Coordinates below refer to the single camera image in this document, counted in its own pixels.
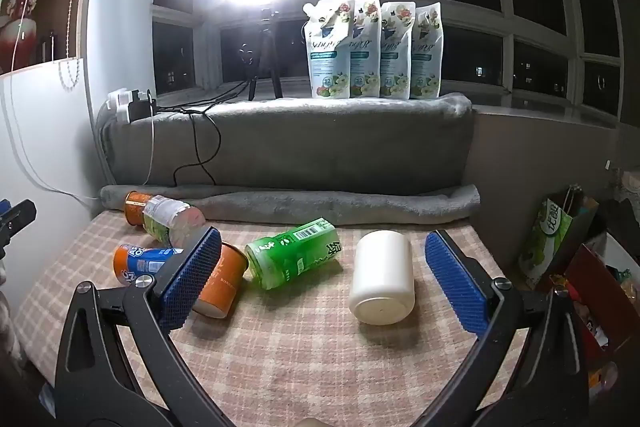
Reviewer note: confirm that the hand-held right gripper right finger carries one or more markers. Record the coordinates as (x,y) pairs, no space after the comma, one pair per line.
(456,283)

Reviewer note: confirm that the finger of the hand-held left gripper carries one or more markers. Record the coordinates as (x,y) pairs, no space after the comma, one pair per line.
(20,214)

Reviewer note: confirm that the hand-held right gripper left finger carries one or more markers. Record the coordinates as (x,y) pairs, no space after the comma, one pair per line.
(192,277)

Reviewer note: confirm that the orange paper cup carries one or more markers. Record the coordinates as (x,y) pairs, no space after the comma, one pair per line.
(225,283)

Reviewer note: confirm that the orange and blue cup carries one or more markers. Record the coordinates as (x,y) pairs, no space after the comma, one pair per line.
(144,260)

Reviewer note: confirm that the green and white cup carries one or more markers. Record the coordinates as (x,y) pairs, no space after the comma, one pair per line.
(169,217)

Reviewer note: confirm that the brown orange cup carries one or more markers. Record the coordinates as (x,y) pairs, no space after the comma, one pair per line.
(133,209)

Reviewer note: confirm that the green paper bag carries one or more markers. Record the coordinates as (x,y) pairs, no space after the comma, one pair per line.
(545,237)

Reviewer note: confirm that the green drink carton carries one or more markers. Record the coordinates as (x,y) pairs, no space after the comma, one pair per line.
(292,259)

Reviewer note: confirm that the rolled grey towel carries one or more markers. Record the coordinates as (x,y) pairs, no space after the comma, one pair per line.
(350,207)

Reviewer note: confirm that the checked beige cloth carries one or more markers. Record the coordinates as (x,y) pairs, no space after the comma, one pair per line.
(300,357)

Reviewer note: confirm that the red cardboard box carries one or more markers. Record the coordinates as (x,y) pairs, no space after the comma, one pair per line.
(600,302)

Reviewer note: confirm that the white power strip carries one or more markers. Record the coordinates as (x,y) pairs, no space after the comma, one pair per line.
(116,104)

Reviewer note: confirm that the black charger plug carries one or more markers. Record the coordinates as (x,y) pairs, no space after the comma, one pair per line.
(140,111)

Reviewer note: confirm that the red and white vase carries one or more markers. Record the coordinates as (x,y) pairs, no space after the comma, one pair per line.
(20,32)

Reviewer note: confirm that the grey blanket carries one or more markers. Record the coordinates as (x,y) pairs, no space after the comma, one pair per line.
(325,142)

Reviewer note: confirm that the flower printed refill pouch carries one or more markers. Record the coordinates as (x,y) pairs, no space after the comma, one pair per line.
(396,57)
(365,57)
(327,52)
(426,57)

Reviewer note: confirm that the black tripod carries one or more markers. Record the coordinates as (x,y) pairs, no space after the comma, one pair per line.
(267,52)

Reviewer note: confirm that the white window frame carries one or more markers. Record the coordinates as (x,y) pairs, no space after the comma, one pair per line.
(507,57)

